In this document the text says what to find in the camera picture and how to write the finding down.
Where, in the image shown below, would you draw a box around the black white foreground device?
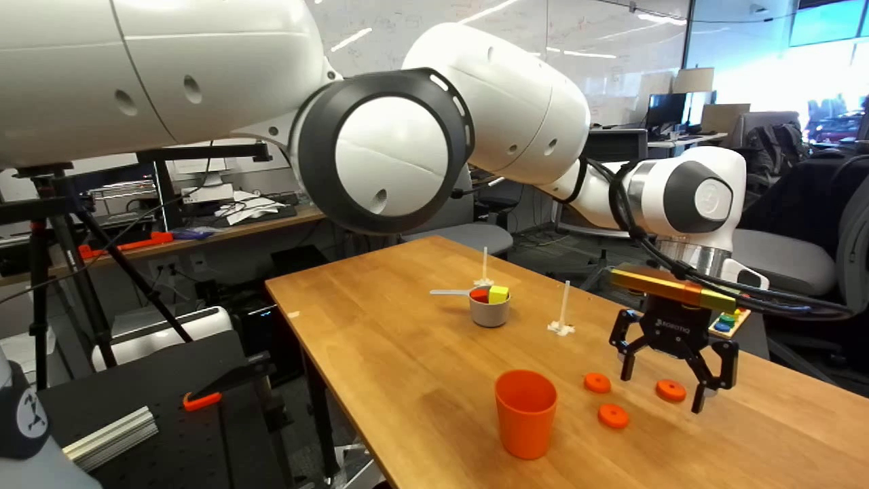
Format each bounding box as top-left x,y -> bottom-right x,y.
0,349 -> 102,489

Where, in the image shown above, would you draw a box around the silver measuring cup white handle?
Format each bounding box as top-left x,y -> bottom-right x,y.
425,281 -> 514,330

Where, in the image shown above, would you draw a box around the white papers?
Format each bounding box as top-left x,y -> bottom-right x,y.
211,188 -> 292,227

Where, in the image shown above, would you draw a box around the white metal beam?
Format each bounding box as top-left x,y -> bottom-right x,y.
90,303 -> 235,375

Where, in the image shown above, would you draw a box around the aluminium bar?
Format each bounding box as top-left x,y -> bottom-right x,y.
59,404 -> 159,473

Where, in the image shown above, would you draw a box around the white lamp shade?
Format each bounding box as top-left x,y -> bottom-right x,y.
670,64 -> 717,94

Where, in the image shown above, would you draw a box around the black tripod orange knobs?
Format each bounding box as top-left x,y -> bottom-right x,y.
0,140 -> 275,393

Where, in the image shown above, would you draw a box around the colourful stacking toy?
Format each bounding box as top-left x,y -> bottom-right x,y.
708,306 -> 755,341

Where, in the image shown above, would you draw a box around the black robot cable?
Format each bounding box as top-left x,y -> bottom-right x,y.
577,156 -> 854,321

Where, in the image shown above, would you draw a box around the low black table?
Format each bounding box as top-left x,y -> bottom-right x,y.
645,281 -> 772,361

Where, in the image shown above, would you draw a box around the black side table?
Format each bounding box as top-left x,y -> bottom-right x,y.
38,329 -> 300,489

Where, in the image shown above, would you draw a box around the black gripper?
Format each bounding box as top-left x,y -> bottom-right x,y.
605,292 -> 740,418

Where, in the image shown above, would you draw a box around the black clamp orange tip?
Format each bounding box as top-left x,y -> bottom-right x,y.
178,349 -> 275,416

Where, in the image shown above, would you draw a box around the orange bar clamp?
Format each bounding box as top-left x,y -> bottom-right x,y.
78,227 -> 177,265

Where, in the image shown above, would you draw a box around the long wooden desk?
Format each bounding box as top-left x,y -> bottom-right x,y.
49,201 -> 329,274

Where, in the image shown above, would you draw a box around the orange green wrist camera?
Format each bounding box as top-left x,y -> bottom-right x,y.
605,265 -> 740,315

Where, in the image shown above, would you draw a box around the orange plastic cup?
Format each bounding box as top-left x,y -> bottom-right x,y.
495,367 -> 561,463

